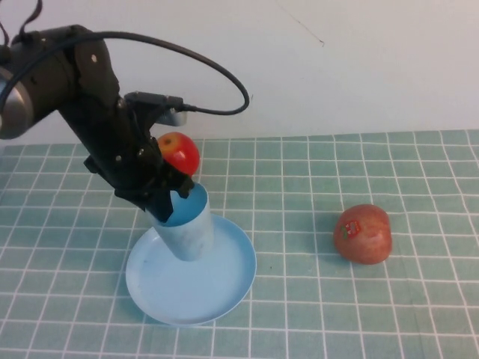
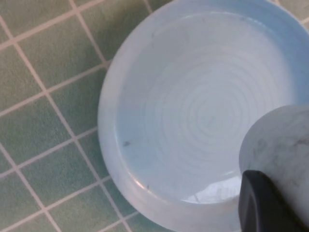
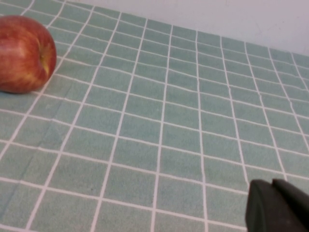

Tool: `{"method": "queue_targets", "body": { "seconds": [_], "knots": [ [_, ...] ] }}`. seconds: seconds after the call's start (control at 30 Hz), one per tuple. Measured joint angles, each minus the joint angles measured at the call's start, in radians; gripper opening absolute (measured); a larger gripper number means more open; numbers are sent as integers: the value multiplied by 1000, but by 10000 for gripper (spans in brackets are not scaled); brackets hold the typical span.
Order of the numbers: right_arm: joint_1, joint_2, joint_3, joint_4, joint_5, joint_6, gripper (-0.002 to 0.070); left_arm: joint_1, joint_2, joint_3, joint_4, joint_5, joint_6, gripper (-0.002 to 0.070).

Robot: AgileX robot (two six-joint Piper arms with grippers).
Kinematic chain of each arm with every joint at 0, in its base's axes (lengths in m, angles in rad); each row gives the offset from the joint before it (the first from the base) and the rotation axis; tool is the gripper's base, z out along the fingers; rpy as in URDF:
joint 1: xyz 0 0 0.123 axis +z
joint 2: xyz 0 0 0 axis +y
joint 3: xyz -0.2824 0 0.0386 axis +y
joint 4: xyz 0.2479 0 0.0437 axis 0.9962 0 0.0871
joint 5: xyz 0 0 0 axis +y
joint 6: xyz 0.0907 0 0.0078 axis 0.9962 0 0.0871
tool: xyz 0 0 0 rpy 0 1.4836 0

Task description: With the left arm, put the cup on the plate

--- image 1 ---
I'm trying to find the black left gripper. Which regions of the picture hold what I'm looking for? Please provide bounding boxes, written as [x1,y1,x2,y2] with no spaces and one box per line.
[59,95,195,225]

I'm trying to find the light blue cup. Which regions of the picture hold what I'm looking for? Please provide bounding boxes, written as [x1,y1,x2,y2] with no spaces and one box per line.
[151,182,215,262]

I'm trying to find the light blue plate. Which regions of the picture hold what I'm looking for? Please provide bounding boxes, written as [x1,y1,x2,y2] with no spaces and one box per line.
[125,215,257,325]

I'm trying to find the shiny red yellow apple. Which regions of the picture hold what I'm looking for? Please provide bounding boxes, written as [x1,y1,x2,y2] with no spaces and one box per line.
[156,131,201,177]

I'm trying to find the red apple with sticker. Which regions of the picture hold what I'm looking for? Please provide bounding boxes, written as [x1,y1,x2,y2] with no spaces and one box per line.
[332,203,393,266]

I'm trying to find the green white grid tablecloth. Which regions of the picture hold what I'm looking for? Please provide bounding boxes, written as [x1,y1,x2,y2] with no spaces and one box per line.
[0,129,479,359]

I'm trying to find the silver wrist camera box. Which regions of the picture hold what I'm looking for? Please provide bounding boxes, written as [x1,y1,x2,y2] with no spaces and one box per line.
[151,106,187,129]

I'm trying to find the long black camera cable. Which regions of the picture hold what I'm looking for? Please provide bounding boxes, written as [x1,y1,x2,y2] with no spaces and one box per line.
[0,31,251,116]

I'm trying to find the thin black looped cable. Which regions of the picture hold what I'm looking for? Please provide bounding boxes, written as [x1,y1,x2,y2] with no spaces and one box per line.
[0,0,44,48]

